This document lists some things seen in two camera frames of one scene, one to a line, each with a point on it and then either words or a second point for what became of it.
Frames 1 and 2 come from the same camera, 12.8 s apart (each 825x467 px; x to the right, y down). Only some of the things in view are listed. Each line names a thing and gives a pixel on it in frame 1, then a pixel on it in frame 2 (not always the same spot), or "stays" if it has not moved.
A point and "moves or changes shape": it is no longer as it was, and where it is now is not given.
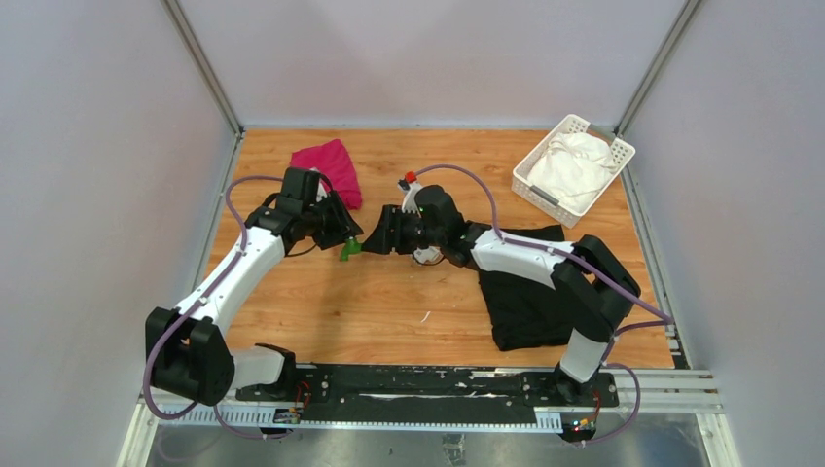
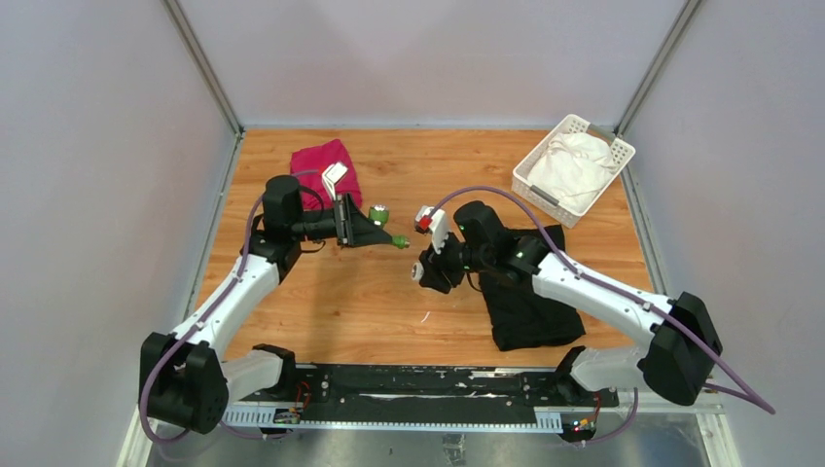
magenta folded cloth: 333,160 stays
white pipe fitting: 428,254 moves or changes shape
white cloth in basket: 573,167 stays
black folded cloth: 524,313 stays
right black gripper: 385,241 → 437,272
